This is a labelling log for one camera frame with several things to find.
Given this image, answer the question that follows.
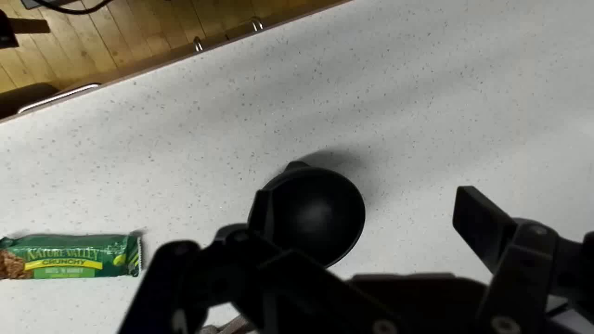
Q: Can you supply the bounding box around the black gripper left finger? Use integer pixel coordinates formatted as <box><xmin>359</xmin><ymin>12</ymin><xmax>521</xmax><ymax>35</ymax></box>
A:
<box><xmin>116</xmin><ymin>187</ymin><xmax>396</xmax><ymax>334</ymax></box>

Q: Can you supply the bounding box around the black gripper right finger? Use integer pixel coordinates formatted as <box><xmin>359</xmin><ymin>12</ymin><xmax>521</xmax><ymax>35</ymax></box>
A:
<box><xmin>450</xmin><ymin>183</ymin><xmax>594</xmax><ymax>334</ymax></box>

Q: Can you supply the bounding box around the green granola bar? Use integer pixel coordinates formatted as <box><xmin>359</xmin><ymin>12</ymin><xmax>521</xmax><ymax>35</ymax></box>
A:
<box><xmin>0</xmin><ymin>230</ymin><xmax>144</xmax><ymax>282</ymax></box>

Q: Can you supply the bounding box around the black footed bowl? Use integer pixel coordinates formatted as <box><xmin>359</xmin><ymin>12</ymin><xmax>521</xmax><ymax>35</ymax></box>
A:
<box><xmin>246</xmin><ymin>159</ymin><xmax>367</xmax><ymax>269</ymax></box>

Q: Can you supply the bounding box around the black floor cable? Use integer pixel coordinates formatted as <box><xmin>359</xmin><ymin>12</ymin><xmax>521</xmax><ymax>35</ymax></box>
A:
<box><xmin>20</xmin><ymin>0</ymin><xmax>116</xmax><ymax>16</ymax></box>

